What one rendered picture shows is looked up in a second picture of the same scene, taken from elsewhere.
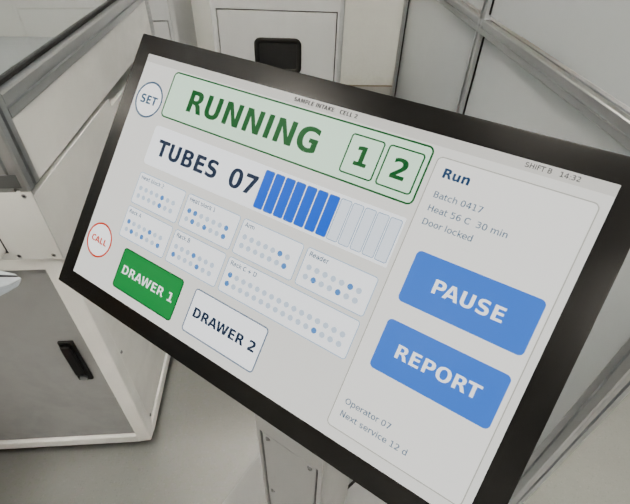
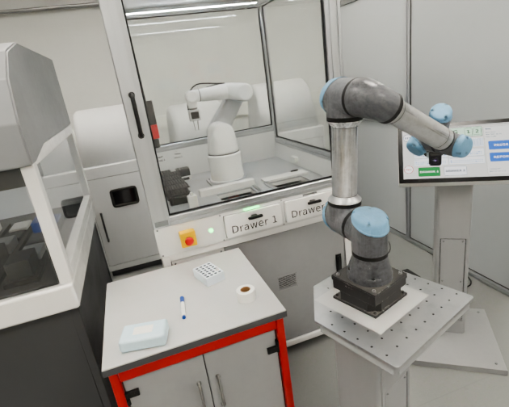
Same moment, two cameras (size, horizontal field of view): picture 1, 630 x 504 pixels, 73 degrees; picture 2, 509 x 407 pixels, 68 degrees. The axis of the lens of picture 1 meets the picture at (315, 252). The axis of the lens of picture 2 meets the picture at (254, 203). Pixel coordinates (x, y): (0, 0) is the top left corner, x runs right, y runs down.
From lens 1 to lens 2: 1.79 m
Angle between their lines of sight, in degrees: 24
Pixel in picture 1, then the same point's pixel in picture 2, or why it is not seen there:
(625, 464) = not seen: outside the picture
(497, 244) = (500, 135)
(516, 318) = not seen: outside the picture
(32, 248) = not seen: hidden behind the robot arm
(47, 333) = (333, 250)
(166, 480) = not seen: hidden behind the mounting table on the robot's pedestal
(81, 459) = (326, 344)
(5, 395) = (305, 298)
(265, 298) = (462, 161)
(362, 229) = (475, 142)
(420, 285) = (491, 145)
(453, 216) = (490, 134)
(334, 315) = (478, 157)
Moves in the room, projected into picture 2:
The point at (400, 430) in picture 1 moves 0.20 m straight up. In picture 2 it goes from (502, 168) to (506, 123)
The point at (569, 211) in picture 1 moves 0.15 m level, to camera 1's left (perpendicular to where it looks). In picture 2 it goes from (508, 127) to (481, 132)
